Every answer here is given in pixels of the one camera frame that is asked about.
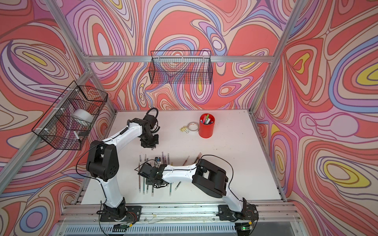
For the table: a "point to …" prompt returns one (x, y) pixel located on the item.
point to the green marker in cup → (206, 118)
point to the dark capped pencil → (163, 157)
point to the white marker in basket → (78, 137)
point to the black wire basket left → (68, 122)
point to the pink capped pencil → (185, 161)
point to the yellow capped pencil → (170, 190)
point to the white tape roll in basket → (83, 115)
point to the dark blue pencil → (147, 189)
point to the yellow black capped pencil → (198, 158)
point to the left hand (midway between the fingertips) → (158, 146)
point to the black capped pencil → (177, 185)
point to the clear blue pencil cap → (140, 159)
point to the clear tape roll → (193, 126)
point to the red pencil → (139, 179)
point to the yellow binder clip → (183, 129)
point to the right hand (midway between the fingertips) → (152, 183)
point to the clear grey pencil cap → (145, 159)
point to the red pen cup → (206, 125)
